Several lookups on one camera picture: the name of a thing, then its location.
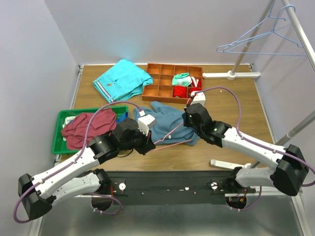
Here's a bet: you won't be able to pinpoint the royal blue garment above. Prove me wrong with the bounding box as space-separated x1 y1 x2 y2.
116 112 128 123

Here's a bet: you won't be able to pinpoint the blue tank top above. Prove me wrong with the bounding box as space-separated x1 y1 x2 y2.
142 101 199 146

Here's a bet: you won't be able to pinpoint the turquoise folded shorts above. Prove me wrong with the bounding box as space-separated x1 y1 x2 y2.
93 59 153 103

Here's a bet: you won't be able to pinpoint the red white striped sock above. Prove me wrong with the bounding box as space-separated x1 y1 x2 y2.
190 76 202 88

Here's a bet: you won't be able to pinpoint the green plastic bin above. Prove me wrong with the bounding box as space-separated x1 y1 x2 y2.
52 105 128 154

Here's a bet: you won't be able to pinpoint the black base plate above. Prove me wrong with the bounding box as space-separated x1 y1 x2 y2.
107 171 255 206

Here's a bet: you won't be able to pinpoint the purple cable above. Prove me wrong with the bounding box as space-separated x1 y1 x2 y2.
194 86 315 212
12 100 146 223

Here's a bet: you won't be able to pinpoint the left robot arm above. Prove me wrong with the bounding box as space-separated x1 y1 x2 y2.
13 115 156 223

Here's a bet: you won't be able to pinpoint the orange compartment tray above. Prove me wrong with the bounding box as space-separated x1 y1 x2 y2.
142 63 203 104

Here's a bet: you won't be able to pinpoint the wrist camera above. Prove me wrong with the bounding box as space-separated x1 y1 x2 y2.
137 115 156 136
190 91 206 106

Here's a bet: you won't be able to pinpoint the blue wire hanger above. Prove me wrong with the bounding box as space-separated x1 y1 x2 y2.
216 4 308 57
216 1 305 57

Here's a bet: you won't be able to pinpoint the maroon shirt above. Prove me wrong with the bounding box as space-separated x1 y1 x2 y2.
66 108 116 150

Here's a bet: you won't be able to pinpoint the metal clothes rack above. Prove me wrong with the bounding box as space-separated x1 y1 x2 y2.
202 0 315 173

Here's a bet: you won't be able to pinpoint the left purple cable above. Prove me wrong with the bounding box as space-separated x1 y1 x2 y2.
12 100 146 223

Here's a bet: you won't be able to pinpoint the pink wire hanger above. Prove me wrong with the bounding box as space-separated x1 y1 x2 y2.
154 98 194 150

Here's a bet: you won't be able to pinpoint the red cloth in tray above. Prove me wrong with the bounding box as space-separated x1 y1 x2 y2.
188 87 202 97
173 86 187 98

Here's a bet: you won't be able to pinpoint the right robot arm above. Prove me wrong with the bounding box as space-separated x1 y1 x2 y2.
183 103 310 196

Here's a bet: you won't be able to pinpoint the mint green sock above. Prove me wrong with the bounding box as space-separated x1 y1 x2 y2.
172 72 192 87

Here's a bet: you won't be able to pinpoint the white cloth in bin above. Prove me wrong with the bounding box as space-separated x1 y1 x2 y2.
61 116 76 142

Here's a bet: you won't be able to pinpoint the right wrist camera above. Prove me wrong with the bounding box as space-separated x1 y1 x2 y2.
190 91 206 106

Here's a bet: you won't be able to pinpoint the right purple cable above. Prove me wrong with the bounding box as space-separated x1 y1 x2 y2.
194 86 315 212

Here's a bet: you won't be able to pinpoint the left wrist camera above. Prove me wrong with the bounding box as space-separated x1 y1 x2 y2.
137 115 156 136

